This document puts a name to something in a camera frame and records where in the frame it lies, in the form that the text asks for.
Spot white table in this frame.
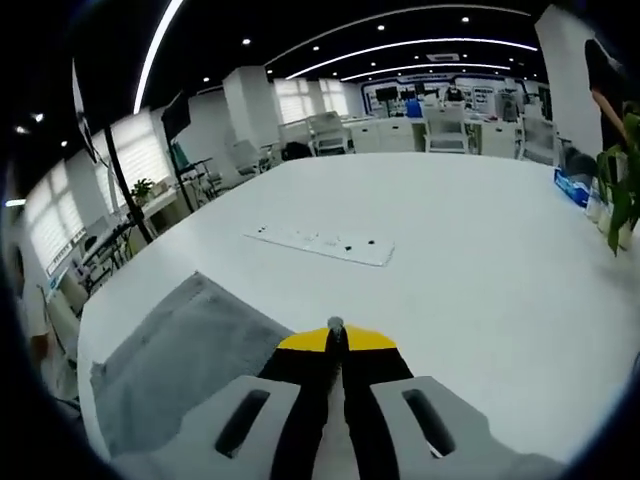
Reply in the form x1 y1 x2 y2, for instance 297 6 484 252
74 151 640 467

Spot black softbox light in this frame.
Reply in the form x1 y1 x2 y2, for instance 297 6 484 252
160 91 194 139

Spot small green plant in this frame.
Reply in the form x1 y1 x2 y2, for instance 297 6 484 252
130 178 156 206

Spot white office chair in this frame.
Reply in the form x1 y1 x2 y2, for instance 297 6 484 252
423 105 470 154
519 116 559 164
306 114 352 156

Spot blue tissue packet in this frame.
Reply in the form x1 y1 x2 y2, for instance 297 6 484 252
553 167 597 209

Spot green potted plant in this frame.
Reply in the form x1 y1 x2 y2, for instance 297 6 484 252
584 99 640 257

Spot black backpack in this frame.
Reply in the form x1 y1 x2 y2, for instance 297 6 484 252
281 142 314 162

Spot grey towel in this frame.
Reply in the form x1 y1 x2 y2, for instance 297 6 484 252
89 271 347 461

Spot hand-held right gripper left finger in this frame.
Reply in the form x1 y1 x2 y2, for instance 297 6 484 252
112 327 344 480

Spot black light stand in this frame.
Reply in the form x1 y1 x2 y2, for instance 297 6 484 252
101 124 154 246

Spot white power strip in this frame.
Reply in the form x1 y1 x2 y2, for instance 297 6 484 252
243 224 396 268

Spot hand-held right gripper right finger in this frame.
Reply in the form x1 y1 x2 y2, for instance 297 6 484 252
342 323 567 480

